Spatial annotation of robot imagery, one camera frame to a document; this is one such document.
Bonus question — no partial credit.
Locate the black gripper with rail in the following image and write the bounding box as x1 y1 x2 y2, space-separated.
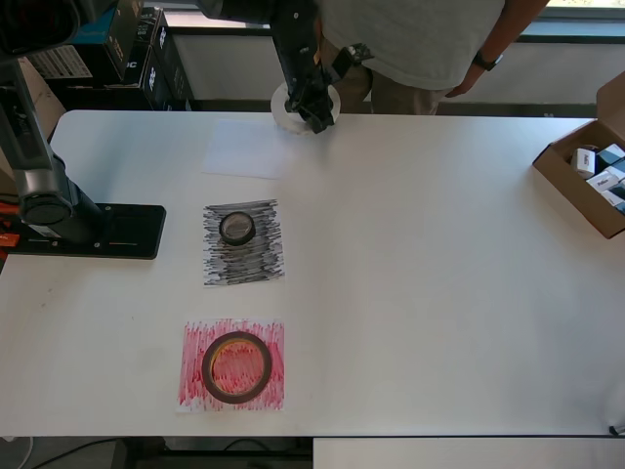
285 67 339 136

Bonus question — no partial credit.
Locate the white tape roll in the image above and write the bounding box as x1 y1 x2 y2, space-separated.
271 81 344 136

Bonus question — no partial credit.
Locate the black tape roll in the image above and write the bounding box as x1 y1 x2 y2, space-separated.
218 211 258 247

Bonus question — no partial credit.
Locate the red tape roll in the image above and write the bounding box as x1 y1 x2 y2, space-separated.
200 330 274 405

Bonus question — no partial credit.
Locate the person's left forearm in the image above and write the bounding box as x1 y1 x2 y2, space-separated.
480 0 551 58

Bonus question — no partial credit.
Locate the person's left hand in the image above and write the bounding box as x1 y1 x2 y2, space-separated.
441 66 490 99

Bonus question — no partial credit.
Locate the blank white paper sheet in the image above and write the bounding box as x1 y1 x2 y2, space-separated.
201 119 289 181

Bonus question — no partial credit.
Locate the person torso grey t-shirt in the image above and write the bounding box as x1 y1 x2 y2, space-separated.
316 0 509 116

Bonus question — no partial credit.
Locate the black AOC carton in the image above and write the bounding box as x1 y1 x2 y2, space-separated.
121 5 196 112

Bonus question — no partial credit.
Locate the black scribbled paper sheet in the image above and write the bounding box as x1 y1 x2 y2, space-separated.
202 197 287 289

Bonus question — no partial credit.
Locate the black wristwatch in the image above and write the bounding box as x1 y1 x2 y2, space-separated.
472 50 505 73

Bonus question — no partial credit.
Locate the black teal carton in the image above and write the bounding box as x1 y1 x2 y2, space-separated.
28 0 146 90

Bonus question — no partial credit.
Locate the red scribbled paper sheet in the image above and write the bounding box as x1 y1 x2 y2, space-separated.
175 318 287 414

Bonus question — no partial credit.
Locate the open cardboard box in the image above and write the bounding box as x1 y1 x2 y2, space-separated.
531 71 625 240

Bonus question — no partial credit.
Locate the plain brown cardboard box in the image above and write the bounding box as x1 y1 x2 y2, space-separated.
0 56 67 196

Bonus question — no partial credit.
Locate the white small product box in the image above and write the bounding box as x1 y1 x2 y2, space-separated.
570 148 598 180
585 167 620 195
601 188 625 215

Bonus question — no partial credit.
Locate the dark blue small box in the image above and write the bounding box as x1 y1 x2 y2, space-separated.
596 144 625 170

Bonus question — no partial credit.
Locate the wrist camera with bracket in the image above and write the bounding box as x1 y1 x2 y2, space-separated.
331 42 376 79

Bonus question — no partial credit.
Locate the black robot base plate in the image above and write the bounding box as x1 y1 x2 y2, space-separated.
14 203 167 261

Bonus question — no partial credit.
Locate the black floor cable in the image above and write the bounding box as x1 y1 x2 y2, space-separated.
214 437 299 453
28 437 124 469

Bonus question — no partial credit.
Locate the white floor cable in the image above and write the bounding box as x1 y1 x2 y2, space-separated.
0 433 35 469

